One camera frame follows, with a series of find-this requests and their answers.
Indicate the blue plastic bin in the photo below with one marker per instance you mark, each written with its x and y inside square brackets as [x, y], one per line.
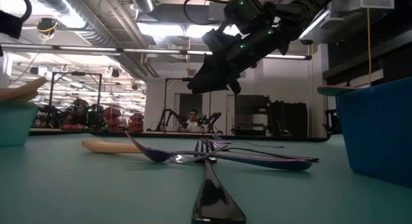
[376, 130]

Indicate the black cabinet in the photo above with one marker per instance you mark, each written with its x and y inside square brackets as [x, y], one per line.
[289, 121]

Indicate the black chair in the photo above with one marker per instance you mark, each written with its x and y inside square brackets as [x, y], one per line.
[333, 124]

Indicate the person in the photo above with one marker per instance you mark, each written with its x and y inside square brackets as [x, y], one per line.
[82, 109]
[192, 122]

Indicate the black table frame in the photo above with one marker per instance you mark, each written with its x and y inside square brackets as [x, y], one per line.
[305, 138]

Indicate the teal green table mat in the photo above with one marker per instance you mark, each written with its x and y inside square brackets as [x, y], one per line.
[322, 192]

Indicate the red storage bins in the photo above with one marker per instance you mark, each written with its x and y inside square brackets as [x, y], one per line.
[136, 122]

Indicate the black gantry frame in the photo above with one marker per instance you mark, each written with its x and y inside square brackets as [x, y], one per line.
[77, 73]
[165, 105]

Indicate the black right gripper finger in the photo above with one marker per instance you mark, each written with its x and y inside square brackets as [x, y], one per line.
[236, 87]
[212, 77]

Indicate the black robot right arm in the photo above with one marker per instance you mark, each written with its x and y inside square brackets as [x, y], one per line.
[305, 11]

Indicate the white ceiling box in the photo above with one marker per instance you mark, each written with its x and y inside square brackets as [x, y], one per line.
[373, 0]

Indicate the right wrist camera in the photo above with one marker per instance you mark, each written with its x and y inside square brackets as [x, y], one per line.
[244, 10]

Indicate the black ceiling camera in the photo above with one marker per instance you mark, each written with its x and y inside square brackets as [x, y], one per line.
[306, 41]

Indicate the silver ventilation duct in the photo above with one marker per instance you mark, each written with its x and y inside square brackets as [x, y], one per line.
[96, 31]

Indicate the teal plastic bin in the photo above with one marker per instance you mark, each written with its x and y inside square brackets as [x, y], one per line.
[16, 124]

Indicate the bright ceiling light panel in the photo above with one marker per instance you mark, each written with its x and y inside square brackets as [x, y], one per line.
[161, 29]

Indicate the long ceiling light bar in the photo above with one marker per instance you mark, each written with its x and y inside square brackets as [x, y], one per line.
[80, 48]

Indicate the black fork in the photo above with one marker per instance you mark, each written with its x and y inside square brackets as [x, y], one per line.
[299, 157]
[212, 198]

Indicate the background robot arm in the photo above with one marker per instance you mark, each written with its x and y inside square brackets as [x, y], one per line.
[214, 117]
[170, 116]

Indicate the black shelving unit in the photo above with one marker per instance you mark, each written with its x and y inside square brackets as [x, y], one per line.
[251, 105]

